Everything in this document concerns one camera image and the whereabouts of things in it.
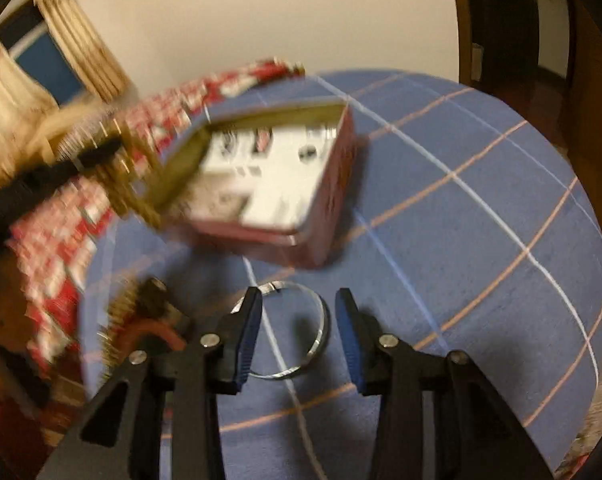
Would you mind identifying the silver bangle bracelet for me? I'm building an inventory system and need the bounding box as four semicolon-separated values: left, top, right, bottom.
228;279;331;380

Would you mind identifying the red bangle bracelet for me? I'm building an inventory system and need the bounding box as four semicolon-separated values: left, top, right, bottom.
115;318;187;356

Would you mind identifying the gold pearl bead necklace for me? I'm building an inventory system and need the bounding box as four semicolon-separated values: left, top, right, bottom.
54;114;165;229

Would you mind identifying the blue plaid tablecloth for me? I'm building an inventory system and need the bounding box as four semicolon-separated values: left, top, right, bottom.
80;70;602;467

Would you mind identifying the pink metal tin box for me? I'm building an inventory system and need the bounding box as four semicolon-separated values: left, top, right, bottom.
142;99;356;268

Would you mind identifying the paper sheet in tin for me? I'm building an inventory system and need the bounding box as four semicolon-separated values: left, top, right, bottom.
176;125;337;230

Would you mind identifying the red patterned bedspread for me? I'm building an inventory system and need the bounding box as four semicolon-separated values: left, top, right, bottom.
11;58;304;378

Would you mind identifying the beige curtain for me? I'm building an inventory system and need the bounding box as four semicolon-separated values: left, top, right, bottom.
0;0;130;186

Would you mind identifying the window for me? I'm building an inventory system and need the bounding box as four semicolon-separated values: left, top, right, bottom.
0;1;86;105

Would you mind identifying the wooden door frame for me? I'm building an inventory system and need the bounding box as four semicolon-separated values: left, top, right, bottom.
455;0;484;87

